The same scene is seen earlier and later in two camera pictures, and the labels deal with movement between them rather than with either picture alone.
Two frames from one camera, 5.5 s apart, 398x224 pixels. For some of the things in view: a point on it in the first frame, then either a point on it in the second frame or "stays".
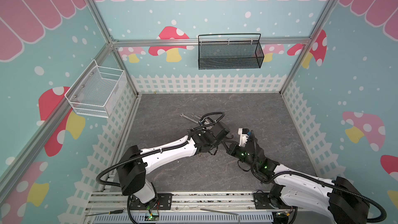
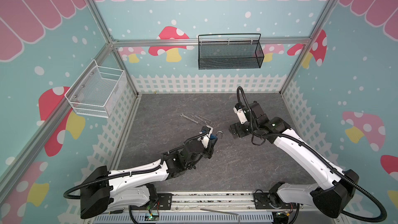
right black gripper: [238, 148] -> [238, 129]
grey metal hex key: [223, 212] stays
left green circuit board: [151, 218] stays
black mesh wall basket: [232, 51] stays
